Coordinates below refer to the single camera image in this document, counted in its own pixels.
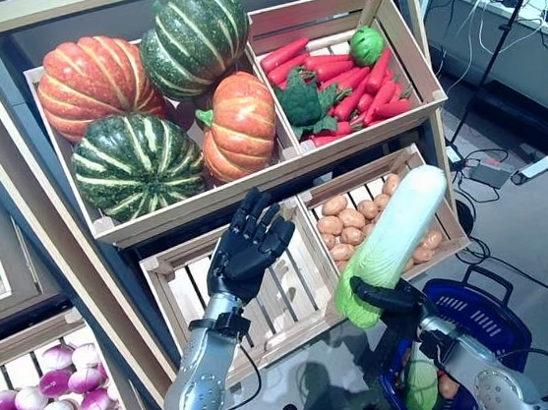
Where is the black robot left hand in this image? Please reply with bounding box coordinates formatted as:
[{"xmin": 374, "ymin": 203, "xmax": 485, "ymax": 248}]
[{"xmin": 197, "ymin": 182, "xmax": 304, "ymax": 308}]

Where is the napa cabbage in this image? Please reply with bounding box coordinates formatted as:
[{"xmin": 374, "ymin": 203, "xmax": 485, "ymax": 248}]
[
  {"xmin": 397, "ymin": 344, "xmax": 445, "ymax": 410},
  {"xmin": 320, "ymin": 163, "xmax": 464, "ymax": 332}
]

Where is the blue plastic shopping basket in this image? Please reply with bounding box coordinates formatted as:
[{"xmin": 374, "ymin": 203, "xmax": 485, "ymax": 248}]
[{"xmin": 366, "ymin": 259, "xmax": 541, "ymax": 410}]

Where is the wooden slatted cabbage crate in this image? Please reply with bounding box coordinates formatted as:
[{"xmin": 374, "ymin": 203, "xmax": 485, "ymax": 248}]
[{"xmin": 134, "ymin": 191, "xmax": 353, "ymax": 395}]

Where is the wooden pumpkin crate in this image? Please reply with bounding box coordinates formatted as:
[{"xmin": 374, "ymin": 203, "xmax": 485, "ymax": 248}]
[{"xmin": 21, "ymin": 23, "xmax": 311, "ymax": 245}]

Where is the small orange pumpkin green stem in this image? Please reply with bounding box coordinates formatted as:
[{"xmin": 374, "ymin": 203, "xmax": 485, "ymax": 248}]
[{"xmin": 189, "ymin": 67, "xmax": 284, "ymax": 188}]

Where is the red orange carrot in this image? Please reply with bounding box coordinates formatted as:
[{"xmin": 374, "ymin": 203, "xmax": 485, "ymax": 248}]
[
  {"xmin": 359, "ymin": 46, "xmax": 396, "ymax": 96},
  {"xmin": 310, "ymin": 132, "xmax": 342, "ymax": 148},
  {"xmin": 357, "ymin": 80, "xmax": 402, "ymax": 127},
  {"xmin": 257, "ymin": 35, "xmax": 314, "ymax": 73},
  {"xmin": 371, "ymin": 98, "xmax": 413, "ymax": 121},
  {"xmin": 264, "ymin": 51, "xmax": 314, "ymax": 88},
  {"xmin": 329, "ymin": 77, "xmax": 377, "ymax": 123},
  {"xmin": 304, "ymin": 50, "xmax": 357, "ymax": 84}
]

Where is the green striped pumpkin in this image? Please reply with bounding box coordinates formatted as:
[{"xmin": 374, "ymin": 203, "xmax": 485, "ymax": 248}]
[
  {"xmin": 65, "ymin": 105, "xmax": 211, "ymax": 227},
  {"xmin": 134, "ymin": 0, "xmax": 258, "ymax": 106}
]

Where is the dark green broccoli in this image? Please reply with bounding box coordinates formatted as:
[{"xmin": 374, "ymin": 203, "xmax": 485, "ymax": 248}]
[{"xmin": 272, "ymin": 61, "xmax": 356, "ymax": 144}]

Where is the wooden potato crate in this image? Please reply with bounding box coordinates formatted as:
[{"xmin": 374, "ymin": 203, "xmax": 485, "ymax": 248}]
[{"xmin": 292, "ymin": 138, "xmax": 475, "ymax": 294}]

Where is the wooden pepper crate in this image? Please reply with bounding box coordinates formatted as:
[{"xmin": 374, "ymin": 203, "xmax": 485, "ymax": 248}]
[{"xmin": 0, "ymin": 14, "xmax": 71, "ymax": 331}]

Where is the round black stand base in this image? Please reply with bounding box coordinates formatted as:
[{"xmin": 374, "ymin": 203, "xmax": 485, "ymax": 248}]
[{"xmin": 454, "ymin": 197, "xmax": 476, "ymax": 239}]

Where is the black power adapter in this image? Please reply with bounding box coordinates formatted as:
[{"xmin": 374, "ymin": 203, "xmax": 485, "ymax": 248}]
[{"xmin": 444, "ymin": 143, "xmax": 466, "ymax": 166}]

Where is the large orange pumpkin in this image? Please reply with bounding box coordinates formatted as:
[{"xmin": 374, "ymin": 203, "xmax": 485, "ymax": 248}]
[{"xmin": 30, "ymin": 28, "xmax": 172, "ymax": 147}]

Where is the round bright green vegetable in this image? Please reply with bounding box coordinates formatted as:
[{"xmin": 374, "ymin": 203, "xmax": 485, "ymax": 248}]
[{"xmin": 346, "ymin": 24, "xmax": 388, "ymax": 69}]

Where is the wooden onion crate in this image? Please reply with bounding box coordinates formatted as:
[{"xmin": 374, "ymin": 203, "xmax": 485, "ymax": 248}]
[{"xmin": 0, "ymin": 298, "xmax": 154, "ymax": 410}]

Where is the grey flat box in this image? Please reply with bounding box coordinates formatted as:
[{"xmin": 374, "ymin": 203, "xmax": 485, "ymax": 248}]
[{"xmin": 469, "ymin": 160, "xmax": 514, "ymax": 192}]

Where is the black tripod pole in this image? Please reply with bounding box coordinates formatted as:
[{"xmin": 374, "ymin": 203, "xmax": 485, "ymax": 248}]
[{"xmin": 428, "ymin": 0, "xmax": 548, "ymax": 151}]

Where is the white desk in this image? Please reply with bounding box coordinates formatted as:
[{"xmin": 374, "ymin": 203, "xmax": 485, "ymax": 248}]
[{"xmin": 421, "ymin": 0, "xmax": 548, "ymax": 195}]

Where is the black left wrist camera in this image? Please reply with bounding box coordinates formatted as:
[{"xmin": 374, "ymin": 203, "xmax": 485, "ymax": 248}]
[{"xmin": 186, "ymin": 306, "xmax": 253, "ymax": 344}]

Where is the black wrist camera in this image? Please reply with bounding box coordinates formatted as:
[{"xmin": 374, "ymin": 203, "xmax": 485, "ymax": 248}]
[
  {"xmin": 416, "ymin": 325, "xmax": 458, "ymax": 363},
  {"xmin": 186, "ymin": 306, "xmax": 253, "ymax": 344}
]

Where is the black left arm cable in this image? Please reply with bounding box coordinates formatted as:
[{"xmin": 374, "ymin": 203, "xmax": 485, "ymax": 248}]
[{"xmin": 210, "ymin": 333, "xmax": 269, "ymax": 410}]

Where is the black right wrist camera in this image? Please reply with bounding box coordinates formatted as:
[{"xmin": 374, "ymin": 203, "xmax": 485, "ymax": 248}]
[{"xmin": 416, "ymin": 325, "xmax": 458, "ymax": 363}]

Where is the black floor cable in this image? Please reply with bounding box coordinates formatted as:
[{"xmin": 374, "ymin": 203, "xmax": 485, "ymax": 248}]
[{"xmin": 455, "ymin": 225, "xmax": 548, "ymax": 327}]

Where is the wooden display shelf frame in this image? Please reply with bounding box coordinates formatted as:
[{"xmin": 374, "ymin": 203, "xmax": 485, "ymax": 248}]
[{"xmin": 0, "ymin": 0, "xmax": 475, "ymax": 410}]

